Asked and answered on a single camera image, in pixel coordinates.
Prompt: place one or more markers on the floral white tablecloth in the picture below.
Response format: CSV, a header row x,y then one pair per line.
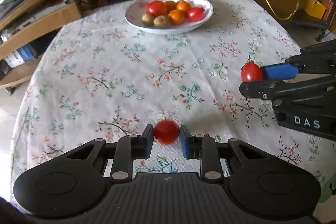
x,y
55,119

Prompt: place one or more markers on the orange tangerine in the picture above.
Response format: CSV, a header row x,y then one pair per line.
x,y
170,5
176,17
183,7

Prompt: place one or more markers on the blue white box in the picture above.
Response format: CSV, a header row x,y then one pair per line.
x,y
20,56

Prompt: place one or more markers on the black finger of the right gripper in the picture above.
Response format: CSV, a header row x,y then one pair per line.
x,y
264,90

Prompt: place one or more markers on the large red apple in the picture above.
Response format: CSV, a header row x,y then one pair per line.
x,y
156,8

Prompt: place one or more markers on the white floral ceramic bowl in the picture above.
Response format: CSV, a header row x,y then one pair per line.
x,y
137,9

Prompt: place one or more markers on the red cherry tomato back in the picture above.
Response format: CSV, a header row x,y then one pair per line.
x,y
251,72

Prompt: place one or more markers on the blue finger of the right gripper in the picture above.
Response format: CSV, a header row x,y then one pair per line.
x,y
281,71

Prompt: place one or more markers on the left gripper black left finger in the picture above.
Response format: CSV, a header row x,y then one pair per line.
x,y
128,150

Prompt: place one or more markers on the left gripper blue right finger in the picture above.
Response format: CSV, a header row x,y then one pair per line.
x,y
205,150

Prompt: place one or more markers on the red cherry tomato large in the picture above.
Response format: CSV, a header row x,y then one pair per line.
x,y
195,14

